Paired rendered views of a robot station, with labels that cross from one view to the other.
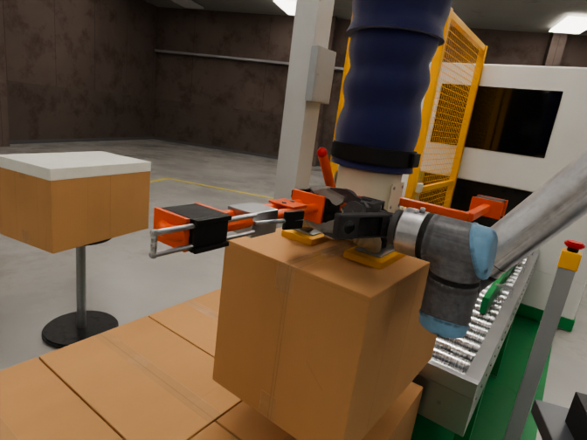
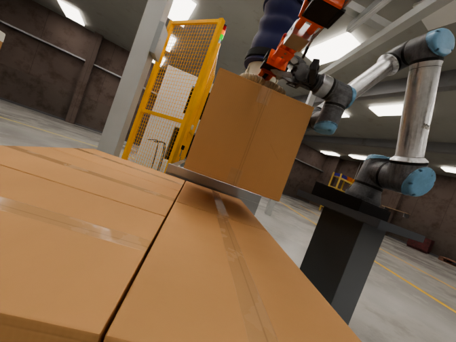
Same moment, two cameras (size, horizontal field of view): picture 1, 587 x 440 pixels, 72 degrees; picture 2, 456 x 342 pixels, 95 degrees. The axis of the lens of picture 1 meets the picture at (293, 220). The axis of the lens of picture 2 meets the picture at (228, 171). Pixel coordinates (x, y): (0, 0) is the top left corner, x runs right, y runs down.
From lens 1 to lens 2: 0.89 m
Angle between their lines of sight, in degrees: 44
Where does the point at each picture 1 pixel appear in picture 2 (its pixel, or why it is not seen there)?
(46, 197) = not seen: outside the picture
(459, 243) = (348, 88)
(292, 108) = (137, 53)
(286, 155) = (127, 82)
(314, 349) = (277, 136)
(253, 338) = (231, 133)
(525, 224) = not seen: hidden behind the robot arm
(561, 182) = (355, 83)
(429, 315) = (329, 121)
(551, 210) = not seen: hidden behind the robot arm
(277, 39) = (52, 28)
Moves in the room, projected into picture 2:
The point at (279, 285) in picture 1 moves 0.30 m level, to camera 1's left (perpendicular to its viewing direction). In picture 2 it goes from (259, 99) to (196, 50)
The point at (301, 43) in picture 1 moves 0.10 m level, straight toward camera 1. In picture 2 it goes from (151, 15) to (156, 13)
